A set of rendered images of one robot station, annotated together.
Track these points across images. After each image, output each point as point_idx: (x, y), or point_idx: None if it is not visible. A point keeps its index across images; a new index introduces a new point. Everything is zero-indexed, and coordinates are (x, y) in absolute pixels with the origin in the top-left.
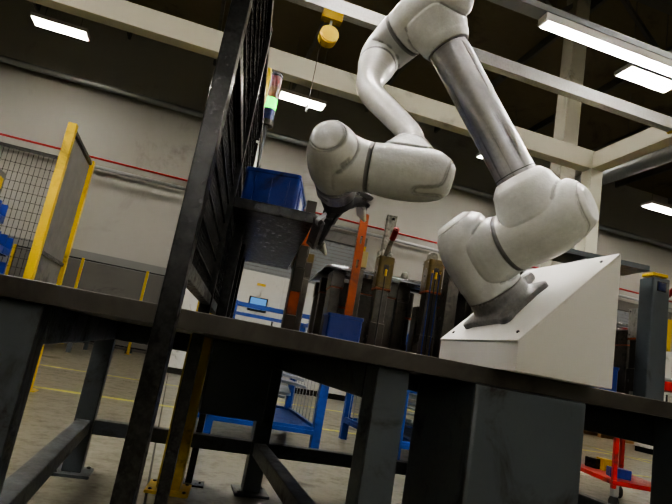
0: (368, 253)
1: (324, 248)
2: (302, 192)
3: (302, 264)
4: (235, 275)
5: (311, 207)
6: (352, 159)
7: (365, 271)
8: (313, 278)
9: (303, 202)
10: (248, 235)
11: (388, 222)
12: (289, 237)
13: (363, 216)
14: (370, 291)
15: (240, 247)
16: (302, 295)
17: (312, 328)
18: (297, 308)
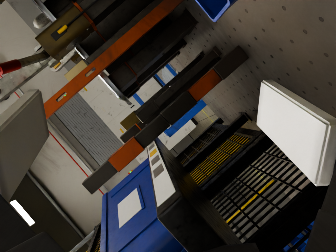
0: (65, 74)
1: (306, 101)
2: (107, 233)
3: (159, 121)
4: (239, 165)
5: (94, 182)
6: None
7: (85, 58)
8: (131, 103)
9: (109, 206)
10: (216, 211)
11: (6, 91)
12: (181, 175)
13: (23, 111)
14: (94, 36)
15: (286, 220)
16: (173, 89)
17: (170, 57)
18: (189, 80)
